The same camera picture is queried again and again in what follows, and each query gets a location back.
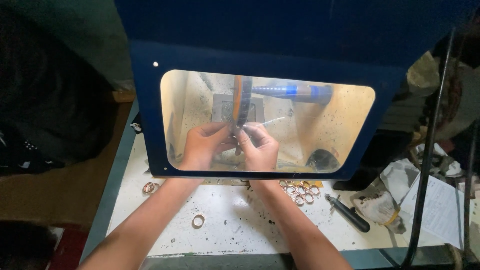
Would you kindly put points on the person's right hand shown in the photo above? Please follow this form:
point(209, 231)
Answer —
point(258, 150)

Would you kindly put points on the person's left hand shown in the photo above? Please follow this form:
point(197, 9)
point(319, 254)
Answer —
point(200, 148)

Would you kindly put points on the person's left fingers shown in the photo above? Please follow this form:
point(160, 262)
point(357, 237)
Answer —
point(219, 131)

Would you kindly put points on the orange black polishing wheel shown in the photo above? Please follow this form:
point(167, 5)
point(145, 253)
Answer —
point(242, 99)

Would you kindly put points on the blue tapered spindle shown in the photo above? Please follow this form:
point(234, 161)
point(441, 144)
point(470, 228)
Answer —
point(292, 92)

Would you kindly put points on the blue polishing machine hood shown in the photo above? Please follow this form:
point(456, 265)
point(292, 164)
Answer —
point(262, 56)

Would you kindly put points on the pile of copper rings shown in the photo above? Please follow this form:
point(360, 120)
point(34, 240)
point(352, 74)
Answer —
point(300, 190)

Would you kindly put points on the round black brush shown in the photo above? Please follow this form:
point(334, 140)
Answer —
point(321, 160)

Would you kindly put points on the white work glove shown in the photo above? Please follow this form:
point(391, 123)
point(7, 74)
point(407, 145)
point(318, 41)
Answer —
point(378, 208)

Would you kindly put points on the crumpled white cloth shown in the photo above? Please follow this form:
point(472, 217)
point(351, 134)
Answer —
point(416, 168)

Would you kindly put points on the black metal stand rod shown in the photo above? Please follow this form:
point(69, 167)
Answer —
point(431, 150)

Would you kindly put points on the printed paper sheet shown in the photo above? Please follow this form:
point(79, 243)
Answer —
point(437, 210)

